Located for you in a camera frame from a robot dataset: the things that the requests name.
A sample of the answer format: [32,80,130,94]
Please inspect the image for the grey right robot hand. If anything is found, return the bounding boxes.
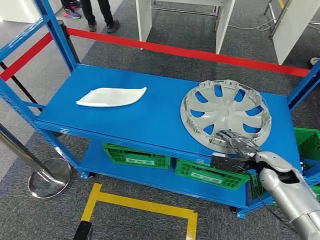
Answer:
[212,129,260,159]

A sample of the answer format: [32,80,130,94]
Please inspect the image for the grey plastic wheel hubcap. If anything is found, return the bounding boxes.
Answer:
[180,79,272,155]

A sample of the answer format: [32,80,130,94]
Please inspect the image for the blue metal shelf rack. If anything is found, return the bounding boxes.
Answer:
[0,0,320,220]

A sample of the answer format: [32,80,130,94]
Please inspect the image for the white plastic car part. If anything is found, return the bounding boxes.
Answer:
[75,86,147,108]

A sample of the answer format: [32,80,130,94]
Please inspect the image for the red barrier belt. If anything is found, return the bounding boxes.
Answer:
[66,27,311,78]
[0,32,54,83]

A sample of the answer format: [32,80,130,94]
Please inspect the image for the white panel desk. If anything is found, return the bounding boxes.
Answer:
[263,0,320,65]

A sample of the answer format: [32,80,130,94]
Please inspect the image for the black barrier belt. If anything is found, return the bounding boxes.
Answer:
[0,61,45,113]

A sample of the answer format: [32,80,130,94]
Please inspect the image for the white cabinet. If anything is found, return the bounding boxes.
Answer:
[0,0,63,24]

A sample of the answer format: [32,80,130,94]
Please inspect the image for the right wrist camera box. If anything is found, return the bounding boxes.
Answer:
[210,152,237,173]

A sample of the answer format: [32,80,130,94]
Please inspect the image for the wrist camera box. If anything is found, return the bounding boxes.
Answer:
[210,152,237,173]
[72,220,94,240]

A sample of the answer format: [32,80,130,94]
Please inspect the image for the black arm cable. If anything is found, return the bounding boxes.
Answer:
[231,164,300,236]

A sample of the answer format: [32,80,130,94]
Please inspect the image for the white floor cable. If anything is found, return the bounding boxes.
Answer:
[227,18,275,32]

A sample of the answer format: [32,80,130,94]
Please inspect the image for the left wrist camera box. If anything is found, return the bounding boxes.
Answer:
[72,220,94,240]

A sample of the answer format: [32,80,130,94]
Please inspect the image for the black stanchion post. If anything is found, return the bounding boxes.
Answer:
[57,19,81,65]

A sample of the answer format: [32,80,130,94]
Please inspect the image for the chrome stanchion post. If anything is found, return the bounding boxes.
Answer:
[0,123,72,200]

